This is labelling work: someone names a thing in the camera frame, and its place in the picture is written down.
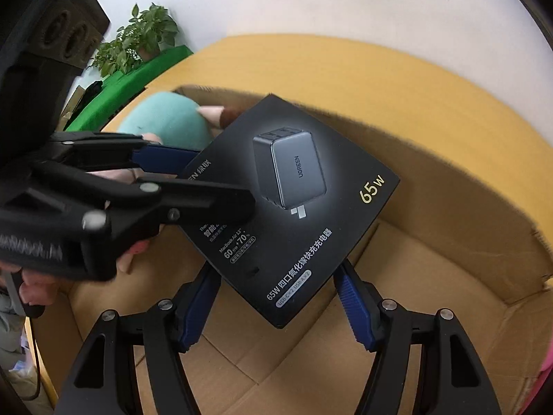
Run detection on pig plush toy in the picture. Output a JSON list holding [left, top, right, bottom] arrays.
[[88, 90, 243, 274]]

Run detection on black charger box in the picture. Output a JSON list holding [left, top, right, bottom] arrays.
[[184, 95, 399, 329]]

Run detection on person's left hand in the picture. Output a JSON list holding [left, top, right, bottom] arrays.
[[1, 262, 59, 306]]

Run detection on green table cloth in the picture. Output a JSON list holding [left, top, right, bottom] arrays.
[[66, 45, 193, 132]]

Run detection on potted green plant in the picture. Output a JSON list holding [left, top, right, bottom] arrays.
[[91, 3, 179, 78]]

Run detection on large cardboard box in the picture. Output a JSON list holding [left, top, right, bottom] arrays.
[[25, 83, 553, 415]]

